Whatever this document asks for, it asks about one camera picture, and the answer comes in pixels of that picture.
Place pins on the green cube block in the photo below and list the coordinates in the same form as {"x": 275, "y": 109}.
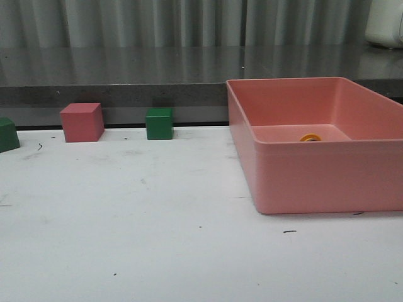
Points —
{"x": 159, "y": 124}

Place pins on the dark green block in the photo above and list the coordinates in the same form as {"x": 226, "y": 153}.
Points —
{"x": 8, "y": 135}

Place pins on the pink plastic bin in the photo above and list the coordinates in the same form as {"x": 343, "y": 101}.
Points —
{"x": 357, "y": 166}

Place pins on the dark grey counter shelf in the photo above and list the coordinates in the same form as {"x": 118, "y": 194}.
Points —
{"x": 36, "y": 84}

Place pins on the pink cube block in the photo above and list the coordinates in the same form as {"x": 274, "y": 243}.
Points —
{"x": 82, "y": 122}

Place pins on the yellow push button switch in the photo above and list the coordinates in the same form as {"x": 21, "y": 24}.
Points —
{"x": 310, "y": 137}

